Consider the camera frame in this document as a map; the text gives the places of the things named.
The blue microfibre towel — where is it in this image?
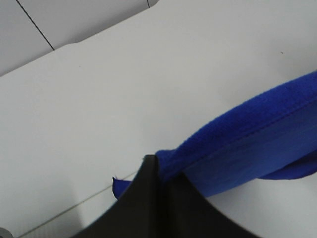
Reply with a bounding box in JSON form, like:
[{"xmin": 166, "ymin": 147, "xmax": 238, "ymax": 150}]
[{"xmin": 112, "ymin": 70, "xmax": 317, "ymax": 200}]

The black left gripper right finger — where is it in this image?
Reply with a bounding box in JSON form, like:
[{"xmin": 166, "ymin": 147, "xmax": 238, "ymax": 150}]
[{"xmin": 158, "ymin": 174, "xmax": 257, "ymax": 238}]

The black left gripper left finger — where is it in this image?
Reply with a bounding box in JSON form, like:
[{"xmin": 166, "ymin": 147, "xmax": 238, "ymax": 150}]
[{"xmin": 74, "ymin": 155, "xmax": 160, "ymax": 238}]

